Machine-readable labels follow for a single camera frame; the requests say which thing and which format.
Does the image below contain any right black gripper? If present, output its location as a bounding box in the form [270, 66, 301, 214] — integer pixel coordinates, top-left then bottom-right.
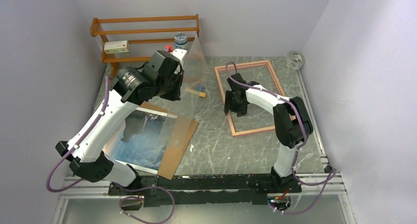
[224, 91, 247, 117]

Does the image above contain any clear acrylic sheet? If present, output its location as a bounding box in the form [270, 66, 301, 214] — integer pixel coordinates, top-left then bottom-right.
[153, 36, 208, 146]

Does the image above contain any pink picture frame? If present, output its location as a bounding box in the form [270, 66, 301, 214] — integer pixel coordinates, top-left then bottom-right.
[214, 60, 286, 137]

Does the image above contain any mountain landscape photo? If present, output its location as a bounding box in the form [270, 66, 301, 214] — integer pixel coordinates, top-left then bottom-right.
[103, 107, 177, 174]

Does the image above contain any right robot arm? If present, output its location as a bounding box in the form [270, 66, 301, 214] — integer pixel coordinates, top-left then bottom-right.
[224, 73, 313, 192]

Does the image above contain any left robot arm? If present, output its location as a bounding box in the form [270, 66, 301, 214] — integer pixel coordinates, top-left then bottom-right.
[56, 49, 187, 195]

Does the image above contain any small blue white jar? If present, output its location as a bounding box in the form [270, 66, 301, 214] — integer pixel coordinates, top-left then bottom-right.
[174, 32, 188, 50]

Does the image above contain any brown backing board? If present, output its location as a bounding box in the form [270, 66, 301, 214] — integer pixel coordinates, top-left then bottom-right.
[141, 102, 199, 180]

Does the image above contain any white green cardboard box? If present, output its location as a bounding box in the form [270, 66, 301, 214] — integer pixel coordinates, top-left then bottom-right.
[103, 40, 130, 54]

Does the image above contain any wooden shelf rack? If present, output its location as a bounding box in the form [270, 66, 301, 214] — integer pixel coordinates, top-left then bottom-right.
[89, 14, 200, 77]

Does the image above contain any clear tape roll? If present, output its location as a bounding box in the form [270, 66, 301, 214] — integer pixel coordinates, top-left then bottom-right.
[285, 51, 305, 70]

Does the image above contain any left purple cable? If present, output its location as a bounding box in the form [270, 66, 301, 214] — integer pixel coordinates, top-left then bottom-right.
[45, 75, 177, 223]

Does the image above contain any purple cable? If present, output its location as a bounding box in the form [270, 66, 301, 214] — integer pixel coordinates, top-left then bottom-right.
[45, 75, 177, 223]
[225, 61, 338, 216]

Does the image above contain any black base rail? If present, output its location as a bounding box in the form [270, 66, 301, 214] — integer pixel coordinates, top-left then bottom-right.
[108, 173, 302, 207]

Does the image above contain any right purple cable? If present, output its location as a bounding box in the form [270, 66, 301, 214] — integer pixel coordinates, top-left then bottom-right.
[225, 61, 338, 216]

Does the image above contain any aluminium extrusion frame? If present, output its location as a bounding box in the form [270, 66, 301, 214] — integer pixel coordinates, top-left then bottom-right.
[52, 173, 356, 224]

